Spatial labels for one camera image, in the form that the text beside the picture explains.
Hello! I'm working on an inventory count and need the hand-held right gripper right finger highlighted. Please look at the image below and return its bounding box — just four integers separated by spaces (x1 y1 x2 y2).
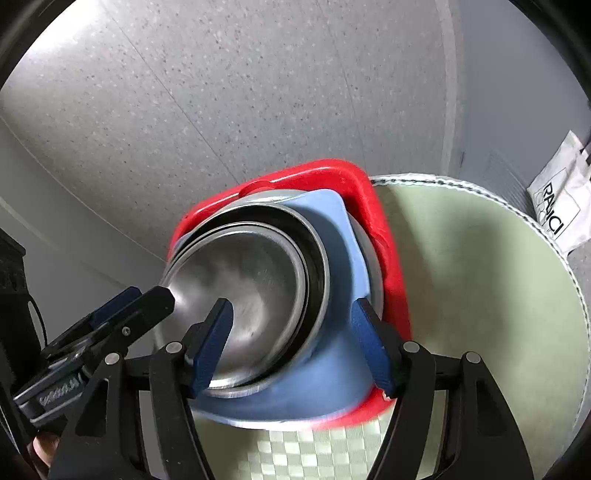
351 298 529 480

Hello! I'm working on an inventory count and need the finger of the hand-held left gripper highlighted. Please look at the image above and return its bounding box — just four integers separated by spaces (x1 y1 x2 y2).
90 286 141 324
95 286 176 352

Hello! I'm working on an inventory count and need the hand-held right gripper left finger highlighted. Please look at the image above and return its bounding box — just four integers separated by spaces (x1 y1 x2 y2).
48 298 234 480

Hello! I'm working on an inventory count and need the blue square plate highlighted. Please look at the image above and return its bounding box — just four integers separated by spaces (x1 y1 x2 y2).
185 188 385 432

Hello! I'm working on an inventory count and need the small steel bowl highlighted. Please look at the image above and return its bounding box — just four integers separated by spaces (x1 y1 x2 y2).
167 218 315 370
172 203 332 391
157 230 309 400

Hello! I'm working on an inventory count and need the red plastic basin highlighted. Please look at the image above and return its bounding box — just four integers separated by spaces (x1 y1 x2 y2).
168 159 413 432

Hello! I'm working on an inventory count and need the large steel bowl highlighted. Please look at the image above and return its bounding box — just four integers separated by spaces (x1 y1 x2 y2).
247 188 385 319

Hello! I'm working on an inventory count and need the person's left hand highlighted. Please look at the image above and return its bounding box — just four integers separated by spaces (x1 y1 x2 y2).
28 436 61 464

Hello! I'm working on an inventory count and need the dark object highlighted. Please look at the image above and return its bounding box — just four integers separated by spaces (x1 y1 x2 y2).
0 226 29 374

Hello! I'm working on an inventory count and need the green round table mat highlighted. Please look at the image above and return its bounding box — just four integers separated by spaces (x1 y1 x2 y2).
191 178 588 480

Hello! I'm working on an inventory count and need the white tote bag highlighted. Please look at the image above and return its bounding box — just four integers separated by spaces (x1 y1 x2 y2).
526 130 591 254

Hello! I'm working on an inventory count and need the black cable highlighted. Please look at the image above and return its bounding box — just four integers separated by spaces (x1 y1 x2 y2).
27 298 48 352

